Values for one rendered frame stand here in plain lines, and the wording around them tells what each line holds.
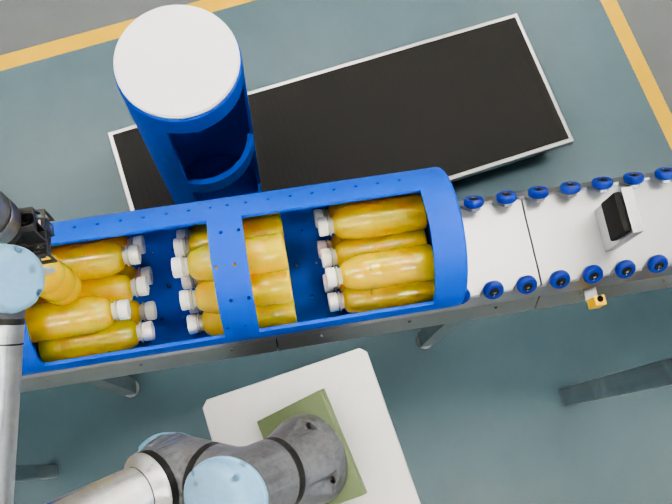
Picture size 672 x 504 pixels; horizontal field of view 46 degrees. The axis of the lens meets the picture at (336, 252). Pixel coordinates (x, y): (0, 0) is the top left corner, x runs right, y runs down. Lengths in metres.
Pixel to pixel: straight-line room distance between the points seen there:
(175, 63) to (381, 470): 0.97
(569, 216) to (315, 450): 0.88
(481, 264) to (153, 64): 0.85
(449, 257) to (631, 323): 1.49
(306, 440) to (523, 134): 1.74
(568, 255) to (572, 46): 1.46
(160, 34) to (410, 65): 1.20
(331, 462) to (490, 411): 1.44
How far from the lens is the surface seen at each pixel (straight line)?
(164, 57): 1.82
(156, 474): 1.27
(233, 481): 1.19
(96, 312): 1.53
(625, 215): 1.74
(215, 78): 1.78
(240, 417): 1.47
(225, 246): 1.43
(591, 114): 3.07
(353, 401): 1.47
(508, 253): 1.80
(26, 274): 0.93
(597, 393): 2.45
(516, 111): 2.82
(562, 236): 1.85
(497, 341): 2.72
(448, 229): 1.46
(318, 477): 1.29
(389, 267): 1.51
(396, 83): 2.78
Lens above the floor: 2.61
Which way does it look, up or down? 75 degrees down
